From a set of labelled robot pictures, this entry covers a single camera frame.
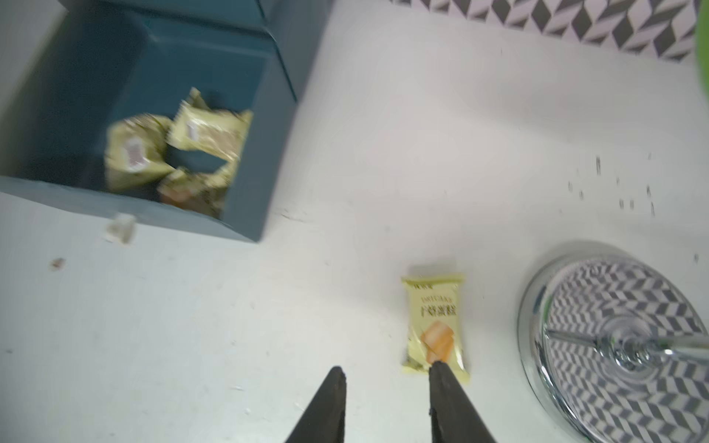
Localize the yellow cookie packet top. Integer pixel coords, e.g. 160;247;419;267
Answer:
402;274;469;383

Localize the pale yellow cookie packet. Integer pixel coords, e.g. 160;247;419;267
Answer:
105;114;175;192

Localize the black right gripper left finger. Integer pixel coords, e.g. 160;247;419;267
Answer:
285;367;347;443

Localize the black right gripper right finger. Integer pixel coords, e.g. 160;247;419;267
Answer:
428;361;496;443

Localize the green plastic goblet cup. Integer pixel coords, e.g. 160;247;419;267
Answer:
695;0;709;97

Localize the chrome wire hook stand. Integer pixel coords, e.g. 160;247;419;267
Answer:
517;254;708;442

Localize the yellow cookie packet small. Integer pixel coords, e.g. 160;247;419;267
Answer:
157;162;238;218

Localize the dark teal drawer box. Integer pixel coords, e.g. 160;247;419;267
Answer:
1;1;332;242

